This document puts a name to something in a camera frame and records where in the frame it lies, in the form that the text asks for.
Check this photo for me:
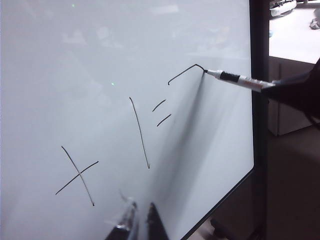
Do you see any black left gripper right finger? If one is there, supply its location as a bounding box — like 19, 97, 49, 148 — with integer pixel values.
145, 202, 169, 240

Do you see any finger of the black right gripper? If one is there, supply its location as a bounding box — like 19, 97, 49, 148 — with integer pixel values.
259, 71, 311, 107

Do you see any white whiteboard with black frame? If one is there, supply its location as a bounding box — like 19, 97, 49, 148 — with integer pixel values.
0, 0, 256, 240

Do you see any white table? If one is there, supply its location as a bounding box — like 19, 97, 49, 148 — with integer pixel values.
268, 0, 320, 64

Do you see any white whiteboard marker pen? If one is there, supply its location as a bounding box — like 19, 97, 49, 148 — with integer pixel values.
203, 69, 276, 92

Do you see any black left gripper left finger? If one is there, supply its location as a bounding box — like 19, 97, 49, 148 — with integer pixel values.
104, 196, 139, 240

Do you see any beige cabinet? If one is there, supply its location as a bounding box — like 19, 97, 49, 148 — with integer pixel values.
267, 55, 320, 137

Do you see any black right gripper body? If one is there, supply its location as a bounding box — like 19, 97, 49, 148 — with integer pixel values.
303, 57, 320, 120

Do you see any black metal whiteboard stand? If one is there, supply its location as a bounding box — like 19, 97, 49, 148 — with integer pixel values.
209, 0, 271, 240

